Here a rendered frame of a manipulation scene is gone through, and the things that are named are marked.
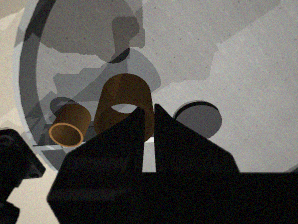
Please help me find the bronze bushing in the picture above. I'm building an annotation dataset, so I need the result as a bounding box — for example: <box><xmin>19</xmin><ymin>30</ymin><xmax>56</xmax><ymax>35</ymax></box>
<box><xmin>49</xmin><ymin>104</ymin><xmax>91</xmax><ymax>147</ymax></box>
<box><xmin>94</xmin><ymin>73</ymin><xmax>155</xmax><ymax>143</ymax></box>

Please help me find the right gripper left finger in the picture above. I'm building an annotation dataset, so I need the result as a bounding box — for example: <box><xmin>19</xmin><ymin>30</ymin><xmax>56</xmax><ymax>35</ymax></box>
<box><xmin>57</xmin><ymin>107</ymin><xmax>145</xmax><ymax>174</ymax></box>

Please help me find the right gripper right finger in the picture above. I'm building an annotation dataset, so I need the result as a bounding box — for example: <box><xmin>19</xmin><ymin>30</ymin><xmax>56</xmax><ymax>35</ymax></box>
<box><xmin>154</xmin><ymin>104</ymin><xmax>240</xmax><ymax>172</ymax></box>

